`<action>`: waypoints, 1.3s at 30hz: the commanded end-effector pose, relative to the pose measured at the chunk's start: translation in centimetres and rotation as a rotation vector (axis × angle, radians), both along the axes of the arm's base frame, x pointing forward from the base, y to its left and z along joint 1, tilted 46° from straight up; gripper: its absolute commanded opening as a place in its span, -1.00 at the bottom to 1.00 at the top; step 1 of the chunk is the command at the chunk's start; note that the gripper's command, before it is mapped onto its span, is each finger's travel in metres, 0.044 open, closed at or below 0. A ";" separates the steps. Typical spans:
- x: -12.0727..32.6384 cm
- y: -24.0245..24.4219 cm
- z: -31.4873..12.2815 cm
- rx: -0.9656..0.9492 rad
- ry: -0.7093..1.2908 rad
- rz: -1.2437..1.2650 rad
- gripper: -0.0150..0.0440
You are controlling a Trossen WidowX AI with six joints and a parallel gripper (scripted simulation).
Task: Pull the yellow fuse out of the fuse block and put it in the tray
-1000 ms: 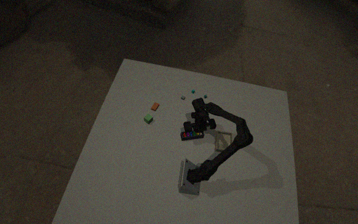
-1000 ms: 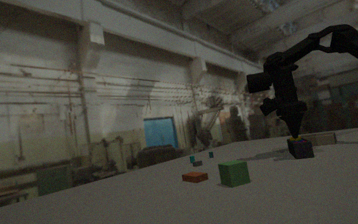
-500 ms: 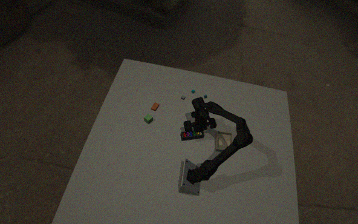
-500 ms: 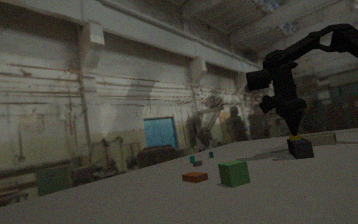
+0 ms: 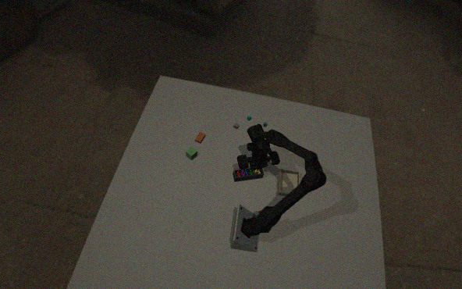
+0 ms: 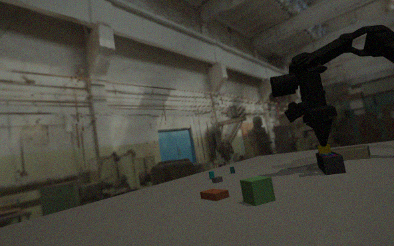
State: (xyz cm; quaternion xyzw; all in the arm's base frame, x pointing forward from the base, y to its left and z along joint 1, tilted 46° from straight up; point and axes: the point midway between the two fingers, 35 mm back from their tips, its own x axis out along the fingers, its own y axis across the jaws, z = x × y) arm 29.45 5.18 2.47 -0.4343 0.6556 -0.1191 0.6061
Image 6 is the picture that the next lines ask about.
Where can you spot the brown flat block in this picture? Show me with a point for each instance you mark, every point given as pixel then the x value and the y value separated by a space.
pixel 214 194

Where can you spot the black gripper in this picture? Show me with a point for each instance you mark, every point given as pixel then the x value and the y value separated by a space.
pixel 318 116

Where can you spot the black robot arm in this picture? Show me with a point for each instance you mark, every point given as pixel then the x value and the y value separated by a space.
pixel 305 68

